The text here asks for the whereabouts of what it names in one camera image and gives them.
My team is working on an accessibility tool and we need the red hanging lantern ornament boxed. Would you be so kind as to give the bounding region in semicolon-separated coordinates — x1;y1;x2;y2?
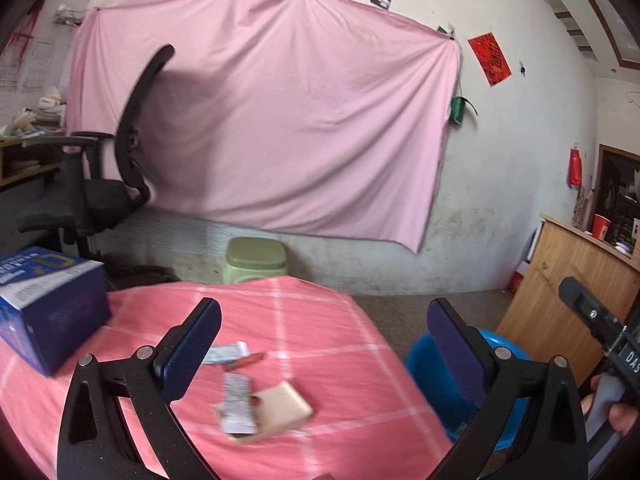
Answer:
567;144;582;188

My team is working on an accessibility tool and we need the person's right hand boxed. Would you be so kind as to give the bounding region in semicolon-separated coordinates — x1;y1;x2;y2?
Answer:
579;372;640;438

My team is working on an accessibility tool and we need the blue cardboard box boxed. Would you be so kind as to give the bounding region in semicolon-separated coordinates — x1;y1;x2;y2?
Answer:
1;247;112;377

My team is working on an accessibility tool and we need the white wrapper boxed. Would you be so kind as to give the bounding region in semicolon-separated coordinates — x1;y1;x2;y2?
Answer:
203;341;250;365

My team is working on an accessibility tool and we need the blue plastic trash bin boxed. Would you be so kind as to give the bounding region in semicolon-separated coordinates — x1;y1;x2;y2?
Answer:
405;328;530;451

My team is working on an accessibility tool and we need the red cup on cabinet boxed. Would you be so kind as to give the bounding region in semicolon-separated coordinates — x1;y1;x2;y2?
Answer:
591;214;611;240

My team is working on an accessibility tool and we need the wooden cabinet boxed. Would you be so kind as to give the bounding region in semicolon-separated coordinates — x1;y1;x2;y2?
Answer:
496;212;640;386

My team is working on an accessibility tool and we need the wooden desk shelf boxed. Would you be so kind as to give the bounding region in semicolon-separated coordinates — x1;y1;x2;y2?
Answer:
0;138;61;188

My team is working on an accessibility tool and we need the silver snack wrapper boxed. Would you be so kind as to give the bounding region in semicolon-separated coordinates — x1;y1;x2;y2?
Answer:
221;372;258;437

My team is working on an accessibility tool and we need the black office chair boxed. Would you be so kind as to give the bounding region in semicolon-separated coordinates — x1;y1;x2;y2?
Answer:
16;44;175;259

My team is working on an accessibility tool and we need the red diamond paper poster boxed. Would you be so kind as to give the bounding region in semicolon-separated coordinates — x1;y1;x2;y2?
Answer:
468;32;512;87

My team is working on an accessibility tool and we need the pink hanging bed sheet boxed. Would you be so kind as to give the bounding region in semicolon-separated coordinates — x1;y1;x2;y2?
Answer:
67;0;460;250

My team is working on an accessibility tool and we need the pink checked table cloth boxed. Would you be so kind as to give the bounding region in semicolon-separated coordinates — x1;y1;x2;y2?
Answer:
0;275;454;480

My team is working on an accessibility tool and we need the green plastic stool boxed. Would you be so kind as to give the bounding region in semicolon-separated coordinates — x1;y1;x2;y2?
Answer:
222;236;288;284

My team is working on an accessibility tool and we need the stack of books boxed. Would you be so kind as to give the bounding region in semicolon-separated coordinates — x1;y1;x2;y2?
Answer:
1;87;67;139

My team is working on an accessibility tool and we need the green wall basket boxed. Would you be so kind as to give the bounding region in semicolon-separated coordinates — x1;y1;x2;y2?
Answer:
449;96;478;126

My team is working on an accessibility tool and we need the red hanging tassel ornament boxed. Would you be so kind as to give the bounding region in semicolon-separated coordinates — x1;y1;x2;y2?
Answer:
4;0;46;66

